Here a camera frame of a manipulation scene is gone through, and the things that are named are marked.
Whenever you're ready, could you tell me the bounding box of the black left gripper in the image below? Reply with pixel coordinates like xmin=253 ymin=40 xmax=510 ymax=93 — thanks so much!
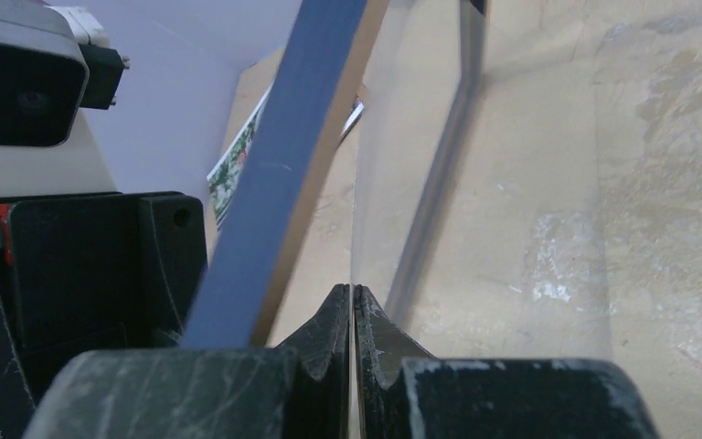
xmin=0 ymin=192 xmax=207 ymax=438

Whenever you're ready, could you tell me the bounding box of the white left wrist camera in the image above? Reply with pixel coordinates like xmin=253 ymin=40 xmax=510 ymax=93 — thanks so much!
xmin=0 ymin=1 xmax=130 ymax=197

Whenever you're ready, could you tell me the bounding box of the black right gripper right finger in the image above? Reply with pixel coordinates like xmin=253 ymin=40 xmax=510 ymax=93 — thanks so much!
xmin=353 ymin=285 xmax=431 ymax=438

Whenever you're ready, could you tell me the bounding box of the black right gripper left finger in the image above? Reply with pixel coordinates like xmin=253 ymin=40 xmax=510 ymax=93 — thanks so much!
xmin=277 ymin=284 xmax=351 ymax=438

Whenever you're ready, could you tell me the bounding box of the colourful printed photo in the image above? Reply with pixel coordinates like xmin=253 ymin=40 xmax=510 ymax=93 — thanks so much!
xmin=207 ymin=84 xmax=366 ymax=230

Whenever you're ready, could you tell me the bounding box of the blue wooden picture frame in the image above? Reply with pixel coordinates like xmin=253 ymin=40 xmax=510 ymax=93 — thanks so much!
xmin=179 ymin=1 xmax=490 ymax=349

